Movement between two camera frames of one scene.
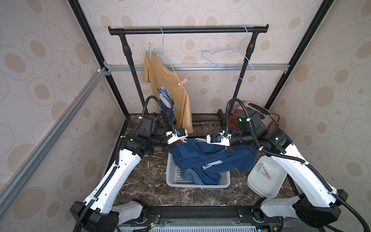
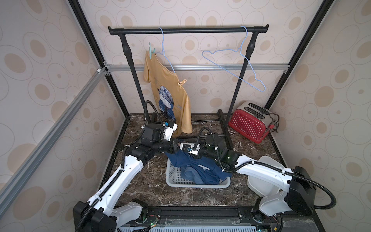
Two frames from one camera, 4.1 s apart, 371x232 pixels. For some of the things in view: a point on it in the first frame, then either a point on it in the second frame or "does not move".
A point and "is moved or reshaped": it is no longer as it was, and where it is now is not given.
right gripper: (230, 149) to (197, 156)
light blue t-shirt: (191, 174) does not move
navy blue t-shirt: (207, 160) is moved or reshaped
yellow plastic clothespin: (181, 83) does not move
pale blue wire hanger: (163, 51) does not move
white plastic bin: (266, 177) does not move
